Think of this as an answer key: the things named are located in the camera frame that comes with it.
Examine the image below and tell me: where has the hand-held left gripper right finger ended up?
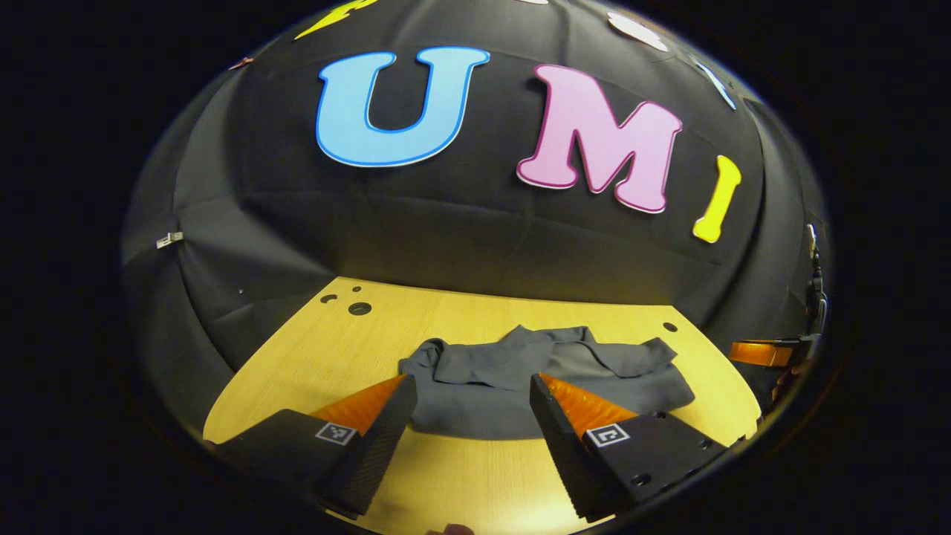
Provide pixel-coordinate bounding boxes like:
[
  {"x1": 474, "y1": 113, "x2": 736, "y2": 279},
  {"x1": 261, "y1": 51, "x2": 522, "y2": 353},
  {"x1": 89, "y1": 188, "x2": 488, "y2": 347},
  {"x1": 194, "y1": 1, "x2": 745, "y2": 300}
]
[{"x1": 529, "y1": 372, "x2": 733, "y2": 523}]

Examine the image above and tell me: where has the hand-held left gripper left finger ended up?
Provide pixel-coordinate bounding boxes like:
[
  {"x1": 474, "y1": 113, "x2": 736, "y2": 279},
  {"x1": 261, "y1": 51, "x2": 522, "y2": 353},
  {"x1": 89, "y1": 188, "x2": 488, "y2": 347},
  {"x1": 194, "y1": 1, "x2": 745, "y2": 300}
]
[{"x1": 204, "y1": 373, "x2": 418, "y2": 519}]

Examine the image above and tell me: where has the grey button shirt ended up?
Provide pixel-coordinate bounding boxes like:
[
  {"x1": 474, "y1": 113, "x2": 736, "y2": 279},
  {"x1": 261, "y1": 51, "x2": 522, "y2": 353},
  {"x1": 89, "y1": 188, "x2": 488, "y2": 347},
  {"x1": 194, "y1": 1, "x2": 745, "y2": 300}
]
[{"x1": 399, "y1": 325, "x2": 697, "y2": 441}]

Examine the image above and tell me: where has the black backdrop cloth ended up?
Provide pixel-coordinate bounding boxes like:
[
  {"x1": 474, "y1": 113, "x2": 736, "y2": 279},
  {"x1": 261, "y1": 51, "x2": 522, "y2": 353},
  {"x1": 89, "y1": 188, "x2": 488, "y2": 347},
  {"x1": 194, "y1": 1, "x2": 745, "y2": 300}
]
[{"x1": 119, "y1": 0, "x2": 833, "y2": 439}]

